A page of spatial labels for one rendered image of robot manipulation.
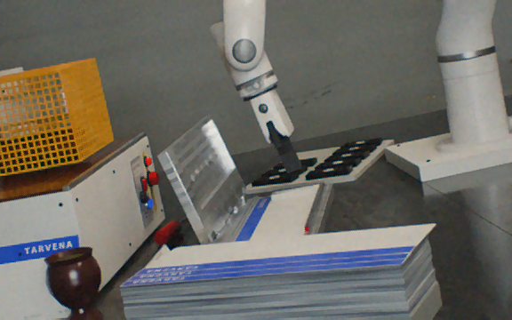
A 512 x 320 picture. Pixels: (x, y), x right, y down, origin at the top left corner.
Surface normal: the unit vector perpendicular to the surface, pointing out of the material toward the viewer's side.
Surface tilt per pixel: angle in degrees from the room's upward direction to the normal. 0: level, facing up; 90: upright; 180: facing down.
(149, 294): 90
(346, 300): 90
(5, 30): 90
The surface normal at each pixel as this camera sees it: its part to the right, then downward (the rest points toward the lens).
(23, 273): -0.25, -0.17
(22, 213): -0.13, 0.18
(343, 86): 0.11, 0.13
